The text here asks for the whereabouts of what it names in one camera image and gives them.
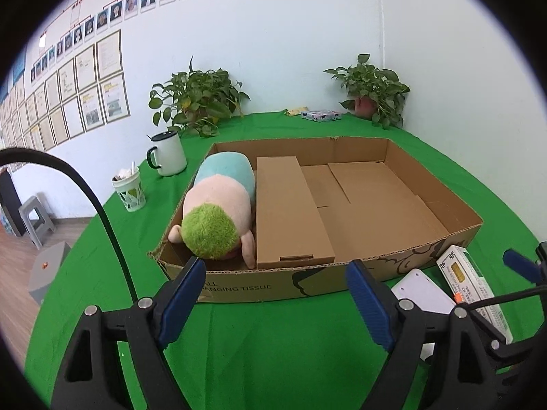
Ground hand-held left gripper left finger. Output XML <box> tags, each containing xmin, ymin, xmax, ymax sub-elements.
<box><xmin>51</xmin><ymin>256</ymin><xmax>207</xmax><ymax>410</ymax></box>

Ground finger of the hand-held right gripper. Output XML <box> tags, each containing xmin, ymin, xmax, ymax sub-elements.
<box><xmin>468</xmin><ymin>305</ymin><xmax>547</xmax><ymax>394</ymax></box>
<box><xmin>502</xmin><ymin>241</ymin><xmax>547</xmax><ymax>285</ymax></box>

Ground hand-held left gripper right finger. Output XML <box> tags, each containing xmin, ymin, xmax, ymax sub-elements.
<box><xmin>345</xmin><ymin>260</ymin><xmax>498</xmax><ymax>410</ymax></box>

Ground white plastic device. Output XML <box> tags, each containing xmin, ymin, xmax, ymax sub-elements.
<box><xmin>391</xmin><ymin>268</ymin><xmax>457</xmax><ymax>321</ymax></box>

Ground white medicine box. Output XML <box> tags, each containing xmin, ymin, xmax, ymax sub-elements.
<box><xmin>436</xmin><ymin>245</ymin><xmax>513</xmax><ymax>344</ymax></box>

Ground large cardboard tray box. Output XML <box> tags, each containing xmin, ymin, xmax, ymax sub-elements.
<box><xmin>149</xmin><ymin>137</ymin><xmax>484</xmax><ymax>304</ymax></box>

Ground pink and teal plush toy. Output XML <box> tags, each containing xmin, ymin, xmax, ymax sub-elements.
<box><xmin>168</xmin><ymin>151</ymin><xmax>257</xmax><ymax>268</ymax></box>

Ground brown cardboard box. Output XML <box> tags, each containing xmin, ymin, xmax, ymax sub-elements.
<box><xmin>255</xmin><ymin>156</ymin><xmax>336</xmax><ymax>271</ymax></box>

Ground green tablecloth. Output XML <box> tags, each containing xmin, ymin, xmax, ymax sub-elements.
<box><xmin>26</xmin><ymin>112</ymin><xmax>547</xmax><ymax>410</ymax></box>

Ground green patterned paper cup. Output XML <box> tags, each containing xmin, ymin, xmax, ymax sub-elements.
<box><xmin>112</xmin><ymin>173</ymin><xmax>146</xmax><ymax>212</ymax></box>

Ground grey box with orange dot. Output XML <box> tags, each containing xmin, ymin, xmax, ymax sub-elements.
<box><xmin>28</xmin><ymin>241</ymin><xmax>72</xmax><ymax>306</ymax></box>

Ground white enamel mug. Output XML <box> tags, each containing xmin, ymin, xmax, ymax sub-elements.
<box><xmin>146</xmin><ymin>132</ymin><xmax>188</xmax><ymax>177</ymax></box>

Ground grey plastic stool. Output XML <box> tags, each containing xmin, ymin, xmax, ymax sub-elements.
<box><xmin>18</xmin><ymin>195</ymin><xmax>56</xmax><ymax>250</ymax></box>

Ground patterned tissue pack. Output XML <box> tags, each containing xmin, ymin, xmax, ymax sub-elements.
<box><xmin>301</xmin><ymin>110</ymin><xmax>343</xmax><ymax>122</ymax></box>

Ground dark cabinet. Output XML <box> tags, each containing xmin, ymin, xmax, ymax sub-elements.
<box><xmin>0</xmin><ymin>173</ymin><xmax>26</xmax><ymax>236</ymax></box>

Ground large leafy potted plant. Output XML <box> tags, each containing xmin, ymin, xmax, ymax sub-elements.
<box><xmin>148</xmin><ymin>55</ymin><xmax>251</xmax><ymax>138</ymax></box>

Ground potted plant in reddish pot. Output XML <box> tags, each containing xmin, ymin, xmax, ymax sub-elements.
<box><xmin>323</xmin><ymin>54</ymin><xmax>411</xmax><ymax>130</ymax></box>

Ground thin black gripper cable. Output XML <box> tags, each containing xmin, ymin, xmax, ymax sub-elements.
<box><xmin>464</xmin><ymin>281</ymin><xmax>547</xmax><ymax>307</ymax></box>

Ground thick black gripper cable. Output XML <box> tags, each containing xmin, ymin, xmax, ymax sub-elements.
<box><xmin>0</xmin><ymin>147</ymin><xmax>139</xmax><ymax>302</ymax></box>

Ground rows of framed wall documents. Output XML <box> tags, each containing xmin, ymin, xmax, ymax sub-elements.
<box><xmin>0</xmin><ymin>30</ymin><xmax>131</xmax><ymax>172</ymax></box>

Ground white wall conduit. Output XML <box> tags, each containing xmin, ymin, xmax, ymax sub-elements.
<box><xmin>378</xmin><ymin>0</ymin><xmax>385</xmax><ymax>114</ymax></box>

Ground blue wall sign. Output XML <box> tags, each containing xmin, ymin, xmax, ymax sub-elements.
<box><xmin>12</xmin><ymin>49</ymin><xmax>27</xmax><ymax>84</ymax></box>

